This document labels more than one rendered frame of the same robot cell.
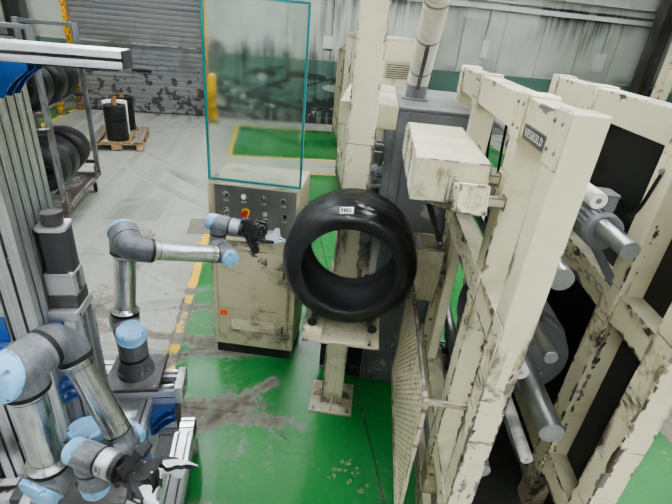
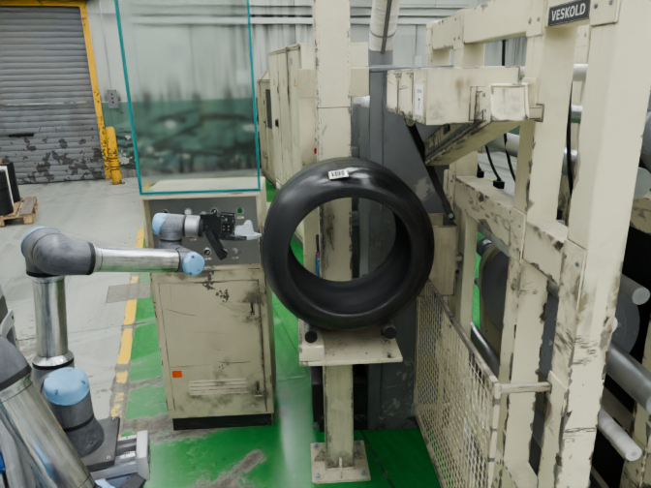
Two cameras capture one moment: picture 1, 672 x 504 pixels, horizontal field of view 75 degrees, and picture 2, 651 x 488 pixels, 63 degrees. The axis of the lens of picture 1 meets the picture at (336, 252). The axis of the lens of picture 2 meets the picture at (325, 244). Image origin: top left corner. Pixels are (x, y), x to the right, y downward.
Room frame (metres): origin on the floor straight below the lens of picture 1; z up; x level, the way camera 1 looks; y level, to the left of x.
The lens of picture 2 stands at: (0.01, 0.19, 1.77)
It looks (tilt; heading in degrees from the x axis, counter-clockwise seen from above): 18 degrees down; 354
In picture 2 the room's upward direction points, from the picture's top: 1 degrees counter-clockwise
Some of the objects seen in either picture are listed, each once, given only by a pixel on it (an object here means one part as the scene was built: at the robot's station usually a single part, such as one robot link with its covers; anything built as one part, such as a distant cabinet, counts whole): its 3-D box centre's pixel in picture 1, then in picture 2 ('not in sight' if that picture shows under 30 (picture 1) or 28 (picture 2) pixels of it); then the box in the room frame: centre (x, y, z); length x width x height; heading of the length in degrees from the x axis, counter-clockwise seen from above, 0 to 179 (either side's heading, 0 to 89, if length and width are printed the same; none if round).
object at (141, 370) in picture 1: (135, 362); (75, 429); (1.43, 0.82, 0.77); 0.15 x 0.15 x 0.10
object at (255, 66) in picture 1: (254, 98); (190, 84); (2.44, 0.51, 1.75); 0.55 x 0.02 x 0.95; 87
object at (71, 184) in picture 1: (41, 121); not in sight; (4.60, 3.21, 0.96); 1.36 x 0.71 x 1.92; 10
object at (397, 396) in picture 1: (404, 384); (445, 400); (1.59, -0.39, 0.65); 0.90 x 0.02 x 0.70; 177
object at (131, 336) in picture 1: (131, 339); (68, 395); (1.44, 0.82, 0.88); 0.13 x 0.12 x 0.14; 36
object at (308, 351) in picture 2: (316, 311); (310, 330); (1.84, 0.07, 0.84); 0.36 x 0.09 x 0.06; 177
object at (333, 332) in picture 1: (342, 321); (346, 338); (1.83, -0.07, 0.80); 0.37 x 0.36 x 0.02; 87
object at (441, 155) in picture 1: (438, 158); (440, 92); (1.69, -0.36, 1.71); 0.61 x 0.25 x 0.15; 177
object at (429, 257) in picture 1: (422, 266); (431, 254); (2.03, -0.46, 1.05); 0.20 x 0.15 x 0.30; 177
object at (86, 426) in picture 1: (88, 441); not in sight; (0.94, 0.73, 0.88); 0.13 x 0.12 x 0.14; 165
